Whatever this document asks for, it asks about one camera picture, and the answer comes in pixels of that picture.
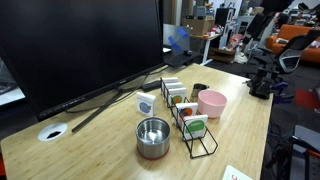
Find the white board book blue whale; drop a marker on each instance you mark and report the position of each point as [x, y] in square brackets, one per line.
[145, 105]

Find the white transport board book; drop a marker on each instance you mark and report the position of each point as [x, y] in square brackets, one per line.
[169, 80]

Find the white board book orange-green print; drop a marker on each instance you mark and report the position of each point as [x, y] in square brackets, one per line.
[176, 96]

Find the white birds board book orange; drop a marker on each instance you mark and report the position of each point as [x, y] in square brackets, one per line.
[186, 110]

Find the white colors board book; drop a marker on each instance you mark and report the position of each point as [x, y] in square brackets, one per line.
[195, 126]

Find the black power brick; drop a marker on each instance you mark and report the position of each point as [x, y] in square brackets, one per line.
[151, 85]

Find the black keyboard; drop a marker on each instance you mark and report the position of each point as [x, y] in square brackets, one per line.
[180, 60]

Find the pink mug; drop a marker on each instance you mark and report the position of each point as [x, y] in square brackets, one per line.
[211, 103]

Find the clear panel blue tape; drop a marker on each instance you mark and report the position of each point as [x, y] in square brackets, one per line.
[176, 38]

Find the metal cup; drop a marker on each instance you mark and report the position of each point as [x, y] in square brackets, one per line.
[153, 146]

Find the white background desk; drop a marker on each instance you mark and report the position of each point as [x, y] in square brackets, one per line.
[207, 43]

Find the black monitor stand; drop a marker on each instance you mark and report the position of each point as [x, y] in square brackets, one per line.
[96, 111]

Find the cardboard box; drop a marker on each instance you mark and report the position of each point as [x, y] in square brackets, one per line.
[198, 26]

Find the large black monitor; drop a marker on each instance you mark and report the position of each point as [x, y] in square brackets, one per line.
[83, 43]

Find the black background cabinet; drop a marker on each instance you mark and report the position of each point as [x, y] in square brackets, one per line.
[224, 16]

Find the black office chair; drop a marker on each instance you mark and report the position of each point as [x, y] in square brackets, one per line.
[290, 56]

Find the red box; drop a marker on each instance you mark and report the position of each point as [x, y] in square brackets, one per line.
[305, 98]

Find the orange sofa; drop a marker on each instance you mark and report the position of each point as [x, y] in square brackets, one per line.
[293, 31]

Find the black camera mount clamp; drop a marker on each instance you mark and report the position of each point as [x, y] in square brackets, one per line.
[263, 85]

